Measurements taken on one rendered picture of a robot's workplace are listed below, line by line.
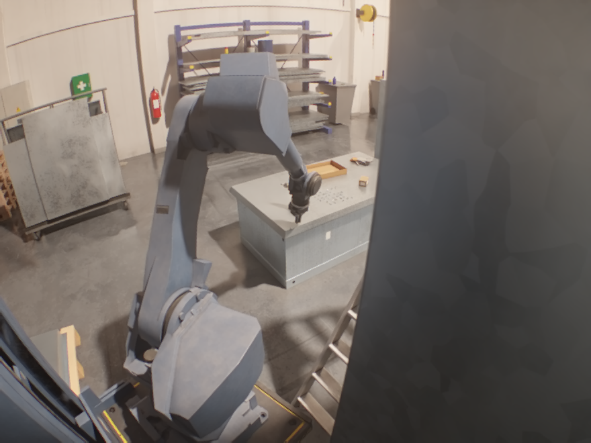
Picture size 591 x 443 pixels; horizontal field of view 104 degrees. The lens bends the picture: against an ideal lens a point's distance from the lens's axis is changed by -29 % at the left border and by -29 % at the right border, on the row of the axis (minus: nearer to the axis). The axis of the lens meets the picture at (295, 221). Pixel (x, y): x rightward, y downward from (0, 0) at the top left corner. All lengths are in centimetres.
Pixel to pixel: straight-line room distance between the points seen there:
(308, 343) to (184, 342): 140
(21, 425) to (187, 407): 57
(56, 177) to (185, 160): 330
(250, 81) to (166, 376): 108
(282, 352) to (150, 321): 131
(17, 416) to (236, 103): 111
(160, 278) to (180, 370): 38
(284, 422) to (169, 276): 94
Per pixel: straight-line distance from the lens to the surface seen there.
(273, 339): 253
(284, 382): 232
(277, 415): 178
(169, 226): 133
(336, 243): 300
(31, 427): 95
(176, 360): 127
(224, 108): 114
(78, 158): 444
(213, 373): 118
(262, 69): 123
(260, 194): 298
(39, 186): 454
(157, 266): 137
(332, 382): 184
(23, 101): 646
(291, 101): 661
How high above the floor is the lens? 201
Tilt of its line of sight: 32 degrees down
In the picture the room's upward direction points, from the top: straight up
